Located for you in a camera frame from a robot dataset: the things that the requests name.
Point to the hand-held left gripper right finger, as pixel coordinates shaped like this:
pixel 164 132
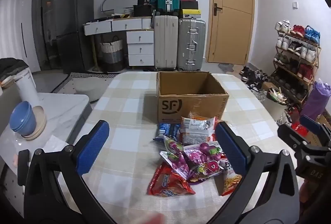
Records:
pixel 228 146

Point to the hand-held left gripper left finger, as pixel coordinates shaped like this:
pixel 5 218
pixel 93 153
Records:
pixel 94 141

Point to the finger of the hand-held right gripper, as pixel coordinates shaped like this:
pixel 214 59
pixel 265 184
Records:
pixel 291 136
pixel 311 123

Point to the purple candy packet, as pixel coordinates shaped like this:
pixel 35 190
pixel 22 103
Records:
pixel 172 145
pixel 204 159
pixel 175 164

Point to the orange noodle snack packet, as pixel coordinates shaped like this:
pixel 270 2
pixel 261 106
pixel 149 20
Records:
pixel 228 182

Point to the white orange snack bag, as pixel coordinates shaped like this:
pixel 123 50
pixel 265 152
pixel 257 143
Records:
pixel 196 129

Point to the blue cookie packet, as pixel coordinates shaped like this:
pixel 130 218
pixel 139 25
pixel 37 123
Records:
pixel 166 130

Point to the red snack packet blue logo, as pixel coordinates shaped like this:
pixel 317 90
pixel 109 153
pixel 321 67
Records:
pixel 168 184

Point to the person's right hand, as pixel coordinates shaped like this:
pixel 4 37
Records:
pixel 306 194

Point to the red bag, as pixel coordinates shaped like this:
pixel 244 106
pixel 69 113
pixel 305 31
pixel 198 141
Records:
pixel 300 129

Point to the purple bag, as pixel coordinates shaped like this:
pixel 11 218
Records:
pixel 316 99

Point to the white tissue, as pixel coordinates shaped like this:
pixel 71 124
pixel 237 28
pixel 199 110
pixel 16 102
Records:
pixel 54 143

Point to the white trash bin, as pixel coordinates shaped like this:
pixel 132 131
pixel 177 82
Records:
pixel 276 96

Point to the white marble side table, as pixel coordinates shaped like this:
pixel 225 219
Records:
pixel 64 110

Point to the white stool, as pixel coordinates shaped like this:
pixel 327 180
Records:
pixel 88 92

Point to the small cardboard box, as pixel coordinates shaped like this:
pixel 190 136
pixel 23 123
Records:
pixel 269 86

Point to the beige plates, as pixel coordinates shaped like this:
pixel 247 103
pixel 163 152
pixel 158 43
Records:
pixel 40 125

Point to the patterned rug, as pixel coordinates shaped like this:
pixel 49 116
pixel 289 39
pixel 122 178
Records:
pixel 64 84

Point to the pile of loose sneakers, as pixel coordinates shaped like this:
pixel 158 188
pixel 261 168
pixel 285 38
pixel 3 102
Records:
pixel 252 77

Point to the stack of blue bowls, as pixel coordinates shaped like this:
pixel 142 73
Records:
pixel 23 119

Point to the shoe rack with shoes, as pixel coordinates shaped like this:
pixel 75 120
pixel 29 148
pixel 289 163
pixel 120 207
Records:
pixel 297 45

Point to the grey door mat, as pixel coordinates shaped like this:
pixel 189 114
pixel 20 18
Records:
pixel 226 67

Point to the woven laundry basket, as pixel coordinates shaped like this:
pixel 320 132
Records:
pixel 111 55

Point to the white kettle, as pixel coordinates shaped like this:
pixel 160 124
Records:
pixel 25 86

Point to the silver suitcase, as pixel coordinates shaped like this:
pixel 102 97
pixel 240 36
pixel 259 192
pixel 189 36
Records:
pixel 191 45

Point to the dark cloth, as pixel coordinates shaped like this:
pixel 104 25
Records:
pixel 11 66

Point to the white desk with drawers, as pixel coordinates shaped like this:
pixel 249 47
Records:
pixel 141 37

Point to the wooden door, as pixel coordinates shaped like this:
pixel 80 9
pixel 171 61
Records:
pixel 232 32

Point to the grey refrigerator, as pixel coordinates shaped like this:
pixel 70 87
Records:
pixel 73 27

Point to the white suitcase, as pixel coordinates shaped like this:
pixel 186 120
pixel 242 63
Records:
pixel 165 42

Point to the dark glass cabinet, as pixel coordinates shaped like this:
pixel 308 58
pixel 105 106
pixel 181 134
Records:
pixel 44 19

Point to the black storage box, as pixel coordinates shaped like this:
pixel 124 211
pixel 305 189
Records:
pixel 143 10

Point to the plain black shoe box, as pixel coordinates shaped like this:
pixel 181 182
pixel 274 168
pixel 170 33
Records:
pixel 188 5

